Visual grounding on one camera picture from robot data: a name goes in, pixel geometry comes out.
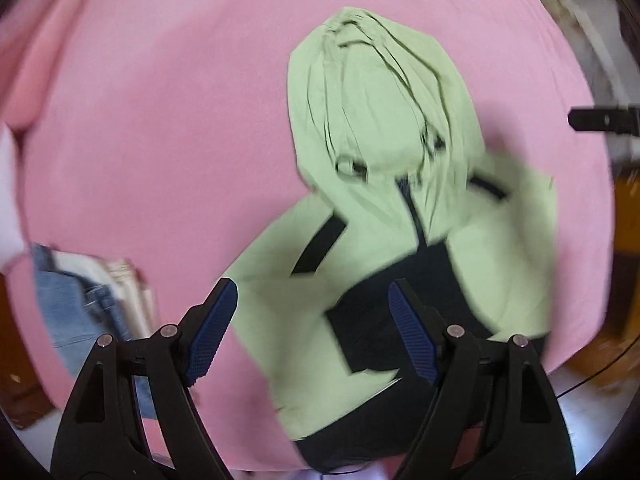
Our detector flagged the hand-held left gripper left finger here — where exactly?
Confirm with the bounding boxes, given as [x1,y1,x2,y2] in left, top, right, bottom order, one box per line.
[50,277,238,480]

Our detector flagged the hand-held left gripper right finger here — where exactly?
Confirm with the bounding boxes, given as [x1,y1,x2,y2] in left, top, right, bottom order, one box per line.
[389,280,576,480]

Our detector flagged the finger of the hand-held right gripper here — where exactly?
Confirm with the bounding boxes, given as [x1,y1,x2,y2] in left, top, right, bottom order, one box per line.
[568,104,640,137]

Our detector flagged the green and black hooded jacket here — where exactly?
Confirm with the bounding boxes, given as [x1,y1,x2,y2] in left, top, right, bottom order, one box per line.
[220,6,558,476]

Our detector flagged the folded cream clothes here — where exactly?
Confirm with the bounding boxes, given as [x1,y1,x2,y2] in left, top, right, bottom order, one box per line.
[52,252,160,342]

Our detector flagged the folded blue jeans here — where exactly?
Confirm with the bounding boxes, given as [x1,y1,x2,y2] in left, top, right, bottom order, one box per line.
[30,242,157,422]

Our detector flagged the pink bed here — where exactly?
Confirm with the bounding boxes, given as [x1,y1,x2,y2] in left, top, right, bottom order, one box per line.
[10,0,617,473]

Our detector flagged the white printed cushion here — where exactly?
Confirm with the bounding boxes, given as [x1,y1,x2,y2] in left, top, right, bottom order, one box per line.
[0,122,32,275]

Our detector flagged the folded pink quilt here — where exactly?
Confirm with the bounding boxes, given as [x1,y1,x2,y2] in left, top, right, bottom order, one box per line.
[0,0,87,132]

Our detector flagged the black cable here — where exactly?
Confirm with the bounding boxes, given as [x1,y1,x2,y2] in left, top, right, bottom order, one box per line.
[550,337,637,403]

